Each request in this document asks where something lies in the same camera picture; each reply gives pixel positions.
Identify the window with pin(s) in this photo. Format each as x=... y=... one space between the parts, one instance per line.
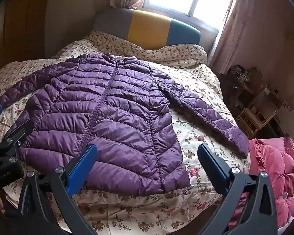
x=210 y=5

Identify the purple puffer jacket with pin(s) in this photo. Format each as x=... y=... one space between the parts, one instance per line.
x=112 y=115

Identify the wooden wardrobe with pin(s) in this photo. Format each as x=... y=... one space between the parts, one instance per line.
x=22 y=29

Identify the floral bed quilt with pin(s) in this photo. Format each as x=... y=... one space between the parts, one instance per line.
x=137 y=213

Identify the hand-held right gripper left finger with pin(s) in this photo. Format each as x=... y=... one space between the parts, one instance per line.
x=84 y=160

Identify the long pink floral curtain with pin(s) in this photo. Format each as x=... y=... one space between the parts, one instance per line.
x=237 y=41

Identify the pink quilted blanket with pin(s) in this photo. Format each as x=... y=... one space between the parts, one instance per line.
x=279 y=166

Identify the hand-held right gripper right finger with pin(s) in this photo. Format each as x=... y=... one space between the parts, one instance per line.
x=212 y=166

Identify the grey yellow teal headboard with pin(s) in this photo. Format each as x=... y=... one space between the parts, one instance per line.
x=149 y=29

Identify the cluttered wooden shelf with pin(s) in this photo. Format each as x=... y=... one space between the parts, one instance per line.
x=245 y=83

